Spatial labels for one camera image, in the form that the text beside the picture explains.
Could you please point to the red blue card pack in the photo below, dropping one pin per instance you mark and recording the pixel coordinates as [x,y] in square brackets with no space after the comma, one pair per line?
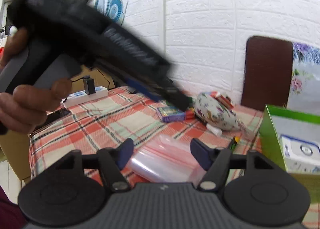
[222,98]

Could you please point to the floral fabric pouch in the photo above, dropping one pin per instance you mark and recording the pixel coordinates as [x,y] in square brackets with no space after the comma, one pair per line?
[210,111]

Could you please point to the person's left hand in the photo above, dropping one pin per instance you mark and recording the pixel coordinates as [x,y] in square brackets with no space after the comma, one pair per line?
[28,106]

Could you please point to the black smartphone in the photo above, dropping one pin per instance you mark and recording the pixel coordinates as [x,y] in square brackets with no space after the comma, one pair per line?
[52,118]

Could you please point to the green storage box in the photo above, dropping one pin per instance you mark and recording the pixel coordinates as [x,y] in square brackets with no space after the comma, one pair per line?
[271,145]

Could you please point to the white blue device box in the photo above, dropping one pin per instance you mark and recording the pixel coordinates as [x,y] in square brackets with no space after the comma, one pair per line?
[299,156]

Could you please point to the clear plastic zip bag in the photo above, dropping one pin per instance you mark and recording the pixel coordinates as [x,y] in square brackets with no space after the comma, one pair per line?
[164,159]

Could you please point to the blue round wall decoration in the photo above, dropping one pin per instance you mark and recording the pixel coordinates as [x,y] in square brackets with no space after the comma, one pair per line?
[113,9]

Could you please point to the dark brown headboard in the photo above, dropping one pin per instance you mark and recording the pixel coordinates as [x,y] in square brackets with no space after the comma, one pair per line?
[268,72]

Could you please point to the white lip balm tube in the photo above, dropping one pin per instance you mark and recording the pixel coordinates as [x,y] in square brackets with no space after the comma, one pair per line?
[214,130]

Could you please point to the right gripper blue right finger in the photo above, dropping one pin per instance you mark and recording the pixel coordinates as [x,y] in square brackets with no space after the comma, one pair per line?
[201,153]

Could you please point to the green yellow battery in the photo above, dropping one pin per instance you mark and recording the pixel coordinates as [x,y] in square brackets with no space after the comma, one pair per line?
[233,143]

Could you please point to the purple card box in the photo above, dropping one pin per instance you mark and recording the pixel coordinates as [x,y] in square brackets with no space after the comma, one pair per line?
[169,114]

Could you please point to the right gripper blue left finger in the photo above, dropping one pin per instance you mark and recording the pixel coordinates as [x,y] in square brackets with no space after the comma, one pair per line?
[123,153]

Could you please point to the black power adapter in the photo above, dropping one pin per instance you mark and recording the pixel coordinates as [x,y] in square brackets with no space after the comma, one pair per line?
[89,86]

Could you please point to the white power strip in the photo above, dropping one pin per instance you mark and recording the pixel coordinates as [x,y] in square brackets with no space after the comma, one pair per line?
[82,97]

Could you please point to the floral white pillow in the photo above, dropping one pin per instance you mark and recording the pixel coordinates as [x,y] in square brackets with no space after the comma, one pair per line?
[304,89]

